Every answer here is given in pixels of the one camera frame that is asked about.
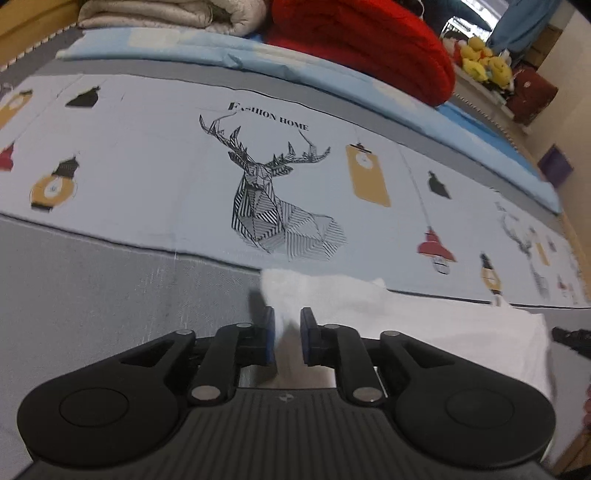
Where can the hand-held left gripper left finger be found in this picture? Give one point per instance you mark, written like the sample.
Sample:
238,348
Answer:
270,337

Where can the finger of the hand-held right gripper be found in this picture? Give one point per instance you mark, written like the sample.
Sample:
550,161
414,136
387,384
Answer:
575,340

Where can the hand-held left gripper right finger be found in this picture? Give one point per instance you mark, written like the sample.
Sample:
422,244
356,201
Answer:
305,337

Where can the white small garment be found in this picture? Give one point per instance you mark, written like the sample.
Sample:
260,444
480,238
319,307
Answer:
461,323

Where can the purple bag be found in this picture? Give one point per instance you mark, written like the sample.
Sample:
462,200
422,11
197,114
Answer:
556,166

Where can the printed pale blue bed sheet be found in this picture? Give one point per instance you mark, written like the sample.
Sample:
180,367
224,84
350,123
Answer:
138,161

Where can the dark red cushion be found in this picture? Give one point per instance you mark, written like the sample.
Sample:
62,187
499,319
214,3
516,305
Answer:
535,94

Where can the white window sill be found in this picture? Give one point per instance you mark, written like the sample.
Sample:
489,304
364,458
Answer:
480,101

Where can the light blue folded sheet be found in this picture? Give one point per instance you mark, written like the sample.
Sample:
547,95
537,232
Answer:
323,69

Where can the yellow smiley plush toy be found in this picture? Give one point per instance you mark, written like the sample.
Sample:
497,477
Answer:
501,71

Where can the yellow bear plush toy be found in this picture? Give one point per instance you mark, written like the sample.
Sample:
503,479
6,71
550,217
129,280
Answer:
475,60

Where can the red folded blanket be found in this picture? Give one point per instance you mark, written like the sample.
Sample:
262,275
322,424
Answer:
369,41

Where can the blue curtain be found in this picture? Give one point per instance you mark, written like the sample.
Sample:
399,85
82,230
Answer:
521,23

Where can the speckled cream folded blanket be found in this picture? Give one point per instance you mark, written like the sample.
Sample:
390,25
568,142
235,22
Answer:
161,16

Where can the dark teal shark plush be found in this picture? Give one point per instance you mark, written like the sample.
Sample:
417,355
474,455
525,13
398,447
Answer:
438,9

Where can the wooden headboard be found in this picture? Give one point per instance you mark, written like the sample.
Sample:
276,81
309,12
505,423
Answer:
27,32

